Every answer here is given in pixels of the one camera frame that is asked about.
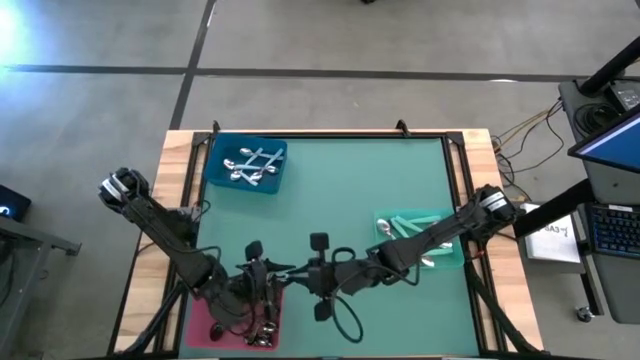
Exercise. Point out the caster wheel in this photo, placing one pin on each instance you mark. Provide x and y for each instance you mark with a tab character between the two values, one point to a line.
583	314

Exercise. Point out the computer monitor blue screen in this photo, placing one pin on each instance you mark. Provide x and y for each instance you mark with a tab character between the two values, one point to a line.
615	145

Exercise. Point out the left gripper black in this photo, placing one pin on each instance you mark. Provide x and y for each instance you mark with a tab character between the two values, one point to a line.
259	285

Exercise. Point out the teal plastic bin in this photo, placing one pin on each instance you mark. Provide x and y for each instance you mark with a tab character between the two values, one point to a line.
450	262

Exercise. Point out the gray metal stand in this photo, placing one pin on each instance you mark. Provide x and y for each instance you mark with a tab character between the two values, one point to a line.
30	235

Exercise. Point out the black monitor pole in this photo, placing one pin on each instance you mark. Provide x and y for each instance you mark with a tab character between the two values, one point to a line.
610	67

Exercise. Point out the black metal table frame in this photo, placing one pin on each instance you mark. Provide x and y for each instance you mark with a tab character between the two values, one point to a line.
457	137

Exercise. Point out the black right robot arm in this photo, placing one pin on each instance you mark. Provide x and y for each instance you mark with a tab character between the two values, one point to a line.
435	235

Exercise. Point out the black power adapter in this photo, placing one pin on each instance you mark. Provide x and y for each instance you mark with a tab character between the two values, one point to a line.
627	95

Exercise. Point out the gray equipment cart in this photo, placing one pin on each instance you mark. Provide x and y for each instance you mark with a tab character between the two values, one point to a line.
610	187

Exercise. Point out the pink plastic bin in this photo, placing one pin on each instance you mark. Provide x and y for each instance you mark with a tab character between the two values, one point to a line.
197	330

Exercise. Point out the black table clamp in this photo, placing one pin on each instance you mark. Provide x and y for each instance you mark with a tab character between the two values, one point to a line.
216	126
402	128

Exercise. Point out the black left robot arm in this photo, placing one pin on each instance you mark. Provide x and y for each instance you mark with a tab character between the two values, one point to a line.
165	227

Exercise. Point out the black device blue light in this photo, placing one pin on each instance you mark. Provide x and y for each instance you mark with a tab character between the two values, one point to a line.
12	205

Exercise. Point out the backlit black keyboard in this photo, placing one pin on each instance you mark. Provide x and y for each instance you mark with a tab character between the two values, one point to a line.
617	230

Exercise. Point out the blue plastic bin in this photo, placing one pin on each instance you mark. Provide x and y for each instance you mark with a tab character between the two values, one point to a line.
215	150

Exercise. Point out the black stand bar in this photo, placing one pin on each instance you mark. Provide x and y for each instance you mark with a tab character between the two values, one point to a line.
555	210

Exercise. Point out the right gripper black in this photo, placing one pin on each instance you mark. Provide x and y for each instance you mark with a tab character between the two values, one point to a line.
322	280

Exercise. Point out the white paper sheet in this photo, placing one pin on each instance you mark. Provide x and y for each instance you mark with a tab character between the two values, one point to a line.
555	245

